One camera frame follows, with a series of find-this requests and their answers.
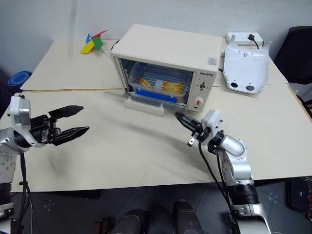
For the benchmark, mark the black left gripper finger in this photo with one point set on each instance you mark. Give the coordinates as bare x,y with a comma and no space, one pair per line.
73,133
68,111

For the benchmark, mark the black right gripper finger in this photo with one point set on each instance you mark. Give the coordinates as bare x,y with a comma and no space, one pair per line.
191,126
186,118

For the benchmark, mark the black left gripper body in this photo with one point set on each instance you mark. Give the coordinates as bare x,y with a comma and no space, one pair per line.
44,129

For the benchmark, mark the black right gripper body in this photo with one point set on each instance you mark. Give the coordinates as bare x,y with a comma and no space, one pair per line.
200,132

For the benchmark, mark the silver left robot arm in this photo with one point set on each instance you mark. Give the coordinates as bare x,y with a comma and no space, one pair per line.
6,165

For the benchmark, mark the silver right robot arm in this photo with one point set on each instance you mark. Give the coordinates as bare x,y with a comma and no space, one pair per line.
234,145

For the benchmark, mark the white red oven timer knob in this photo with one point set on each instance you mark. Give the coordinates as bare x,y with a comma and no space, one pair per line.
199,102

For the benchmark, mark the yellow food piece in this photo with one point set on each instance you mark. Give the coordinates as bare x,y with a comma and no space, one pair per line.
173,87
145,82

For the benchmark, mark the clear food container blue lid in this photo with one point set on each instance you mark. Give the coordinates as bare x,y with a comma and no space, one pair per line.
156,95

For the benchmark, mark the cream toaster oven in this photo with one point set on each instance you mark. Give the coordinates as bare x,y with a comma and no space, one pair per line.
165,46

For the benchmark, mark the blue round bowl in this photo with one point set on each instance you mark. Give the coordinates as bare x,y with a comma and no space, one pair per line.
18,78

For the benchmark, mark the colourful paper pinwheel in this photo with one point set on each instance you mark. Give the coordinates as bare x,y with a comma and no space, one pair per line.
93,42

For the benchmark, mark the white robot shell cover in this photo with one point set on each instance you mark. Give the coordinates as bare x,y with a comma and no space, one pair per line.
245,68

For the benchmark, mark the dark rounded shape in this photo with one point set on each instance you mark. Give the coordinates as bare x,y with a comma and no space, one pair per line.
186,217

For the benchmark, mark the white power strip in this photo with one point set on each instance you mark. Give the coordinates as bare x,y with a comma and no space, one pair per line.
240,37

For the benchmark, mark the black box under table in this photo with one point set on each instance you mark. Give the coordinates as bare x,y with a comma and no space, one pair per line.
299,193

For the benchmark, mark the black chair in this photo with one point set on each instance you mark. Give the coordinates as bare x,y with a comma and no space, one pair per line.
296,53

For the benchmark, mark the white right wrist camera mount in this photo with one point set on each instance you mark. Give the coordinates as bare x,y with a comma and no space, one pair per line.
213,119

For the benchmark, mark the small metal oven switch knob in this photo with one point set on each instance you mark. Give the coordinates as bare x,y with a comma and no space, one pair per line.
202,87

